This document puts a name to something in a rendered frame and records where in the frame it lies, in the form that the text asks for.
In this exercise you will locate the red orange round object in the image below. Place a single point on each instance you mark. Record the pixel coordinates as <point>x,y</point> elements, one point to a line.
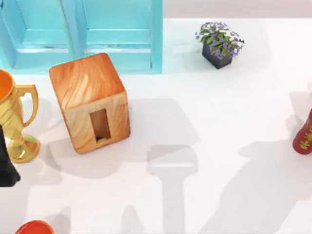
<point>35,228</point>

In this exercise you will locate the gold trophy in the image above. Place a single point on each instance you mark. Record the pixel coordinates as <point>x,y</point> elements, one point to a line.
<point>14,122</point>

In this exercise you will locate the light blue rack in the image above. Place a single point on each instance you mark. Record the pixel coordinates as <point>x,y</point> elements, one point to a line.
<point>80,34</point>

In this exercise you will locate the wooden box with slot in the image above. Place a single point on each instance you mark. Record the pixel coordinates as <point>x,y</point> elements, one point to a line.
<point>87,97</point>

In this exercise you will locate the purple flower plant pot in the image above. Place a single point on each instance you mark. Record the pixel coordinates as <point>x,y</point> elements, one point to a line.
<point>219,46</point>

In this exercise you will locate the red bottle with green print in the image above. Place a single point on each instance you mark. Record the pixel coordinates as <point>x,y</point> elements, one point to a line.
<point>304,139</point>

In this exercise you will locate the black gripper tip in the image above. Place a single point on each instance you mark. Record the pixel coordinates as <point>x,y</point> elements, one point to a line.
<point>6,165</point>

